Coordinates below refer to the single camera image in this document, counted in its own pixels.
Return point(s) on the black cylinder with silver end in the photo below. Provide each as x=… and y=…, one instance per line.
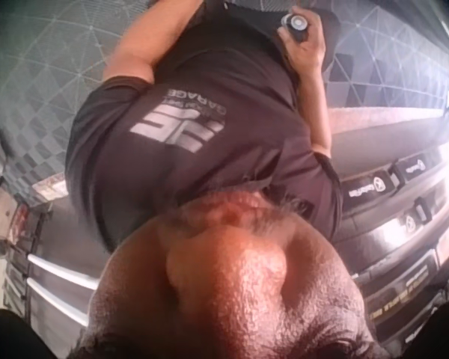
x=294, y=24

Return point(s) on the rack of black labelled boxes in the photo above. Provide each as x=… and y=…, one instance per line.
x=400, y=228

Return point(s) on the person's right hand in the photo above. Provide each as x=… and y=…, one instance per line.
x=310, y=52

